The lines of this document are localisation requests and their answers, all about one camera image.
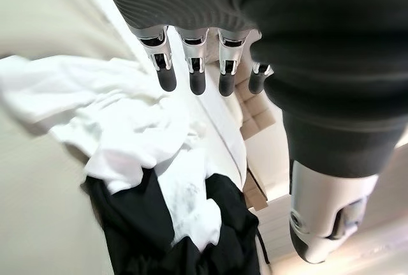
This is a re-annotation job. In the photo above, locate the white garment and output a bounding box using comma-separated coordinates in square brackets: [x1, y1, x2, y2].
[0, 55, 224, 252]

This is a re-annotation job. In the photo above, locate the black garment with drawstring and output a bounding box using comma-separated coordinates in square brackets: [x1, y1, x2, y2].
[83, 170, 271, 275]

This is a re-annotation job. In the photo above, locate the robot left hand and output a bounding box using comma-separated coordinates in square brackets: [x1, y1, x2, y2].
[94, 0, 408, 264]

